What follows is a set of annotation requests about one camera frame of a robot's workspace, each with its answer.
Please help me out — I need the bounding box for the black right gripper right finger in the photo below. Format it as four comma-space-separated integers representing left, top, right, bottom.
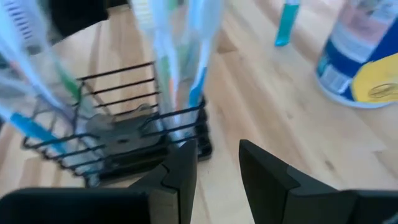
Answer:
238, 139, 398, 224

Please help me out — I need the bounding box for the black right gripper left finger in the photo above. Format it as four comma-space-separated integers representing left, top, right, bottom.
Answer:
0, 139, 198, 224

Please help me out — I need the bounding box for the purple toothbrush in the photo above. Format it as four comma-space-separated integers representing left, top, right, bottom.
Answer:
0, 0, 78, 134

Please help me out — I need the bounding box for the black wire toothbrush holder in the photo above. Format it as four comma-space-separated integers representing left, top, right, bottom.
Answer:
20, 60, 214, 189

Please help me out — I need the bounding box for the green toothbrush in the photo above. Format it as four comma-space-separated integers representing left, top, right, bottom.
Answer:
152, 0, 175, 106
55, 60, 82, 102

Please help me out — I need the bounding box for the blue toothbrush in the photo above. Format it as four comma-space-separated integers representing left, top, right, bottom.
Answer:
0, 102, 68, 155
183, 0, 224, 108

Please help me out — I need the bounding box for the white wipes canister blue label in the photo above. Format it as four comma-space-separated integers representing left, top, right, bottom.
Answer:
315, 0, 398, 110

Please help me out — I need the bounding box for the teal mouthwash bottle white cap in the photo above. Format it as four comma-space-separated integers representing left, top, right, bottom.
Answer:
274, 0, 301, 47

